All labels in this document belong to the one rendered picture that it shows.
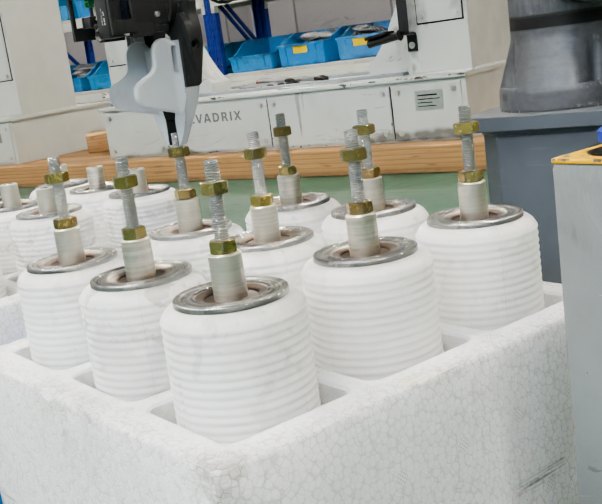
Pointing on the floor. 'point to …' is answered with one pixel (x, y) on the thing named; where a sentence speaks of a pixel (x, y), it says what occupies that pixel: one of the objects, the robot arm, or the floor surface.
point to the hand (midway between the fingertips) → (181, 128)
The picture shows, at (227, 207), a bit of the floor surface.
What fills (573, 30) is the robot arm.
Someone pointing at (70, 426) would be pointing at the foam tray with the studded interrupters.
